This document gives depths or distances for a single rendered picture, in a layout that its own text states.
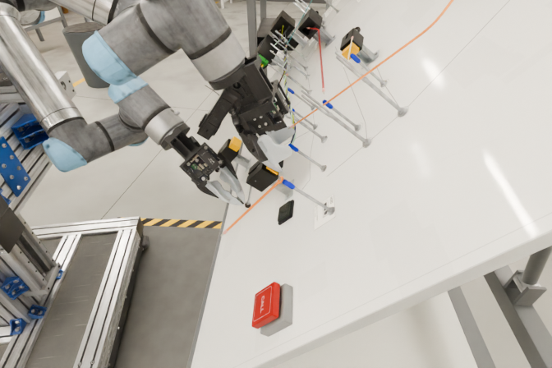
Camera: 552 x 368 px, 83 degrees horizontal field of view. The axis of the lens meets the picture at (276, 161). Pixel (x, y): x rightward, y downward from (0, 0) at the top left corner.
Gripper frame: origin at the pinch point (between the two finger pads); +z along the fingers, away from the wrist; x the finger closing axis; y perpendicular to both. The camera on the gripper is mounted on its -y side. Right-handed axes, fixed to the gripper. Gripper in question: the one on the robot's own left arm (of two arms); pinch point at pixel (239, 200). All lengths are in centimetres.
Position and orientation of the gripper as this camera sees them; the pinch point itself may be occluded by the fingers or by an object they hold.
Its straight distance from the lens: 71.1
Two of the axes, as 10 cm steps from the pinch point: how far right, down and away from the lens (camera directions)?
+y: 1.5, -0.5, -9.9
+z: 7.0, 7.1, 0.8
